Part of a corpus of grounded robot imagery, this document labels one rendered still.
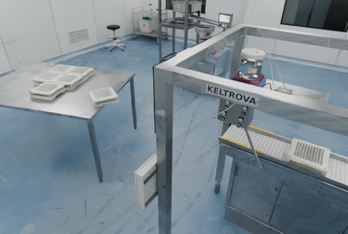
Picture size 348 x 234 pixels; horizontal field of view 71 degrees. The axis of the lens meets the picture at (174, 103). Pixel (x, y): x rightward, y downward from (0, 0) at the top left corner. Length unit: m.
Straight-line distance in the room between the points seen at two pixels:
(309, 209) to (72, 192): 2.19
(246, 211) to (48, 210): 1.86
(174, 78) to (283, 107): 0.41
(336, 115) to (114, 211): 2.20
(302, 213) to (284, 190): 0.22
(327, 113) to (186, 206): 2.00
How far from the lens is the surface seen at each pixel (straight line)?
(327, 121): 0.84
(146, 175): 1.28
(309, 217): 2.19
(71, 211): 2.74
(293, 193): 2.06
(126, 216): 2.58
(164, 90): 1.01
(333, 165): 2.02
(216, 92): 0.89
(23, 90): 3.10
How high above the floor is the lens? 2.09
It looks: 30 degrees down
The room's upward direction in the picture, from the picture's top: 1 degrees clockwise
